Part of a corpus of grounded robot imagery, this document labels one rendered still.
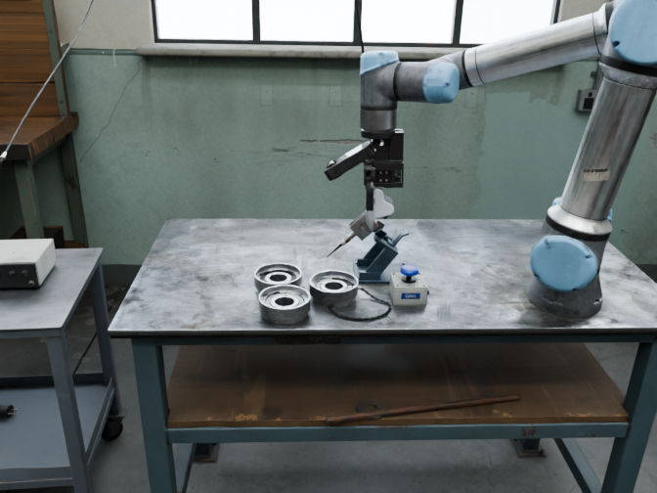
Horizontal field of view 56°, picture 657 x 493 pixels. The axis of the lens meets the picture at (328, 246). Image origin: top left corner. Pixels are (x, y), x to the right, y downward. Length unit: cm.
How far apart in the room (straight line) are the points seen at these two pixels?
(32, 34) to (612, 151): 232
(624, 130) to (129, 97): 223
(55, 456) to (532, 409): 127
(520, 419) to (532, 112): 183
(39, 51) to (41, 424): 152
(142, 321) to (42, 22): 179
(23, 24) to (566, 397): 239
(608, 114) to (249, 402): 94
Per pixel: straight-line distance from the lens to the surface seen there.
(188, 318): 130
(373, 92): 126
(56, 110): 292
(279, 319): 124
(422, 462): 215
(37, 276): 176
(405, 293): 132
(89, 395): 215
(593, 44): 127
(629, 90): 114
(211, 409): 145
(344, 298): 130
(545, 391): 159
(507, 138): 304
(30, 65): 292
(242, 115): 287
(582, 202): 118
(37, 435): 204
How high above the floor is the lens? 144
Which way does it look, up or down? 24 degrees down
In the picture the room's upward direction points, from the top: 1 degrees clockwise
